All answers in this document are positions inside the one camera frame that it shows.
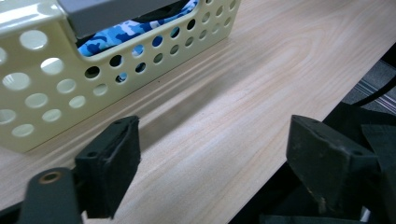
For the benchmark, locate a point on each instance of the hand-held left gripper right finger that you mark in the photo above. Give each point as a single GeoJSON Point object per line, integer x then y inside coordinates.
{"type": "Point", "coordinates": [330, 165]}

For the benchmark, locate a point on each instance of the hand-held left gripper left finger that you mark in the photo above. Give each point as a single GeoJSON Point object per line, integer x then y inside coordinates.
{"type": "Point", "coordinates": [109, 168]}

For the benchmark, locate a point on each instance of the cream perforated plastic basket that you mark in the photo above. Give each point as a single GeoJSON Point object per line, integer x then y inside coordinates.
{"type": "Point", "coordinates": [77, 77]}

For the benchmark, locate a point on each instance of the blue patterned cloth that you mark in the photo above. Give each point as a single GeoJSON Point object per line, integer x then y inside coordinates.
{"type": "Point", "coordinates": [124, 32]}

